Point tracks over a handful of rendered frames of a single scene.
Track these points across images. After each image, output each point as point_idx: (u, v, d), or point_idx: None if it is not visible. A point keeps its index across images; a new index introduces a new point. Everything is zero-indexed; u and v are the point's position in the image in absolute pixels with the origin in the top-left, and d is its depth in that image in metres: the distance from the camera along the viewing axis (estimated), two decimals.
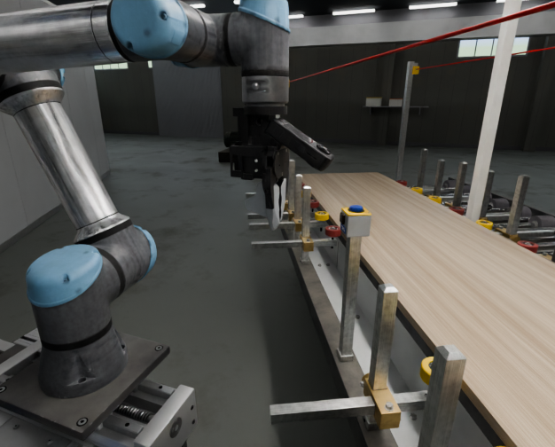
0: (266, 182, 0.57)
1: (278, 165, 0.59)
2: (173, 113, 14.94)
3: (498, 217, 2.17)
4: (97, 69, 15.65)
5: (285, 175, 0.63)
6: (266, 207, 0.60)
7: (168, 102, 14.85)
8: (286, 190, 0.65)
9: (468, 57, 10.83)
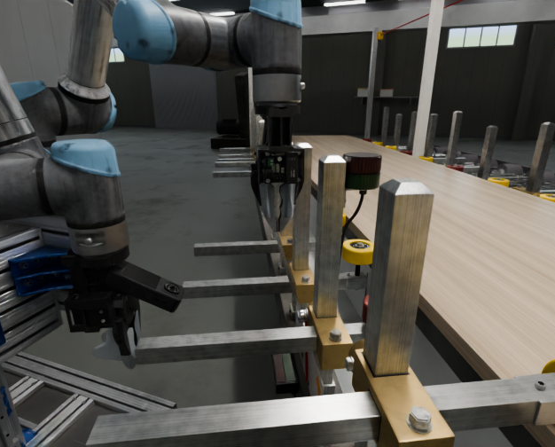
0: None
1: None
2: (168, 105, 15.15)
3: (445, 160, 2.37)
4: None
5: (261, 176, 0.62)
6: (295, 202, 0.62)
7: (164, 94, 15.05)
8: (256, 194, 0.63)
9: (457, 47, 11.03)
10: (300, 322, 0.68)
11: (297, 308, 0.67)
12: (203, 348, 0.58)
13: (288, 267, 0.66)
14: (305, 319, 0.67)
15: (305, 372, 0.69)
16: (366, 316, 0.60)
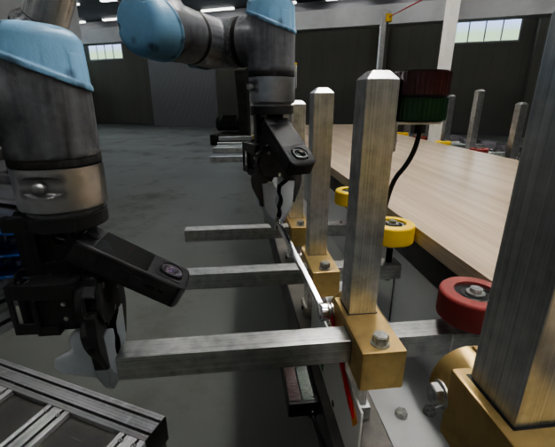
0: (253, 179, 0.60)
1: (269, 165, 0.59)
2: (168, 103, 14.96)
3: (462, 146, 2.19)
4: (92, 59, 15.67)
5: (291, 176, 0.62)
6: (259, 203, 0.62)
7: (163, 91, 14.87)
8: (296, 192, 0.63)
9: (461, 43, 10.85)
10: (324, 320, 0.49)
11: (316, 299, 0.50)
12: (214, 357, 0.40)
13: (298, 254, 0.55)
14: (330, 310, 0.49)
15: (347, 398, 0.42)
16: (447, 309, 0.42)
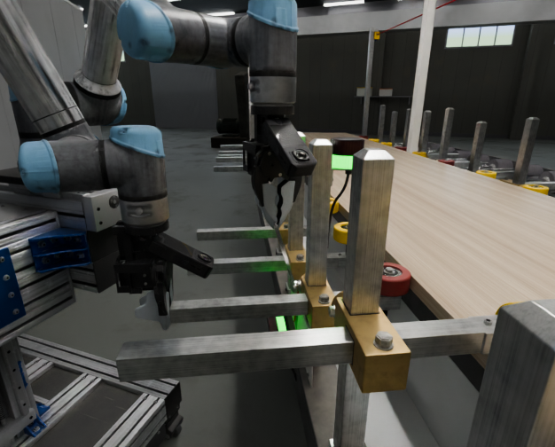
0: (253, 179, 0.59)
1: (270, 165, 0.59)
2: None
3: (439, 156, 2.45)
4: None
5: (292, 176, 0.62)
6: (259, 203, 0.62)
7: (164, 94, 15.13)
8: (296, 192, 0.63)
9: (456, 47, 11.11)
10: (293, 289, 0.76)
11: (292, 283, 0.74)
12: (229, 309, 0.65)
13: (286, 257, 0.68)
14: (298, 291, 0.75)
15: (293, 317, 0.83)
16: None
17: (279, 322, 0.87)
